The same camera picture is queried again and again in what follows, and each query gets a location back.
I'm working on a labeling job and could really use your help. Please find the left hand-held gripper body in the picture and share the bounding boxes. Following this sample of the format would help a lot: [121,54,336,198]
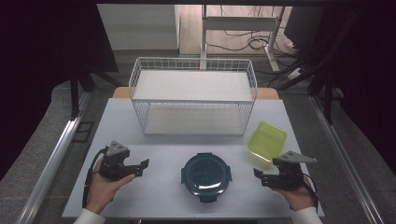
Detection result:
[99,140,132,182]

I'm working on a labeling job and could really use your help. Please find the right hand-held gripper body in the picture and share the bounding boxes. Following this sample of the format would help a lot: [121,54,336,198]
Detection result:
[272,150,318,191]

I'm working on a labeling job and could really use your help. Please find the rectangular container with green lid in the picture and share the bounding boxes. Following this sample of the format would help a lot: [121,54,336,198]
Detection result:
[247,120,289,166]

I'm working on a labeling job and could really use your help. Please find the round container with dark lid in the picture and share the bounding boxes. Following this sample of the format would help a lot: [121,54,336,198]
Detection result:
[180,151,233,203]

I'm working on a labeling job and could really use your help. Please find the white wire two-tier rack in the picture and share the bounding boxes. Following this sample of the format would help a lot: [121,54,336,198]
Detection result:
[128,56,259,138]

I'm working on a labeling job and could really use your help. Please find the person's right hand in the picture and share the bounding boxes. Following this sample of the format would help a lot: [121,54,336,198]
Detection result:
[273,177,318,213]

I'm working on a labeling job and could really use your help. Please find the person's left hand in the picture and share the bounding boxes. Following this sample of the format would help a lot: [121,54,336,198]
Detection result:
[85,158,136,216]

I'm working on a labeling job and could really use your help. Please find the wooden table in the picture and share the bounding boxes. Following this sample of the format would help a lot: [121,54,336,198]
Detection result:
[111,86,280,101]

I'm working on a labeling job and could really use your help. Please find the black stand legs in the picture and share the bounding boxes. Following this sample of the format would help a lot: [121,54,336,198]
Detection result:
[69,62,123,121]
[269,46,345,126]

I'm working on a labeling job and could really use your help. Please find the white power strip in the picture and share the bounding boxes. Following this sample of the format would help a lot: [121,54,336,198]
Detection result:
[285,67,304,81]

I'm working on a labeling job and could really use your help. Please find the white cabinet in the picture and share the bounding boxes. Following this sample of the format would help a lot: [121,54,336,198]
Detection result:
[96,3,182,52]

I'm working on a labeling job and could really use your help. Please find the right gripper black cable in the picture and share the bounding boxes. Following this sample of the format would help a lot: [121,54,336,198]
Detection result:
[300,173,320,213]

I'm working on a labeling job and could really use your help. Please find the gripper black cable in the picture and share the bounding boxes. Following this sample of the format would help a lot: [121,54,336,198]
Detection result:
[300,173,320,213]
[81,147,108,209]

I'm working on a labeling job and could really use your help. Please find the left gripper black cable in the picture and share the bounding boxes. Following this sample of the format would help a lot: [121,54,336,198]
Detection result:
[81,147,108,209]

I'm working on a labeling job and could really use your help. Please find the aluminium frame rail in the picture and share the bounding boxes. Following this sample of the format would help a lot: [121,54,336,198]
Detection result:
[15,91,93,224]
[307,94,386,224]

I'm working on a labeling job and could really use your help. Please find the black floor cables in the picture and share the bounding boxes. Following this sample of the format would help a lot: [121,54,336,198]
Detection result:
[205,5,302,55]

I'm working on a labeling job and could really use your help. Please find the white desk frame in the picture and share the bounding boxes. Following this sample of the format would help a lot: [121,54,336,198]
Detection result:
[200,4,287,73]

